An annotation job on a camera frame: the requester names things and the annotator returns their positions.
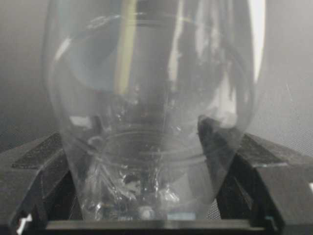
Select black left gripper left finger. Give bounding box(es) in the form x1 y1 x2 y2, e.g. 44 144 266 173
0 115 103 235

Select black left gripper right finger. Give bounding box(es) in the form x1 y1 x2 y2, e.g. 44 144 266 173
198 116 313 235

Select clear plastic bottle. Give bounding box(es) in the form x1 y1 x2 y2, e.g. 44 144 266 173
44 0 267 221

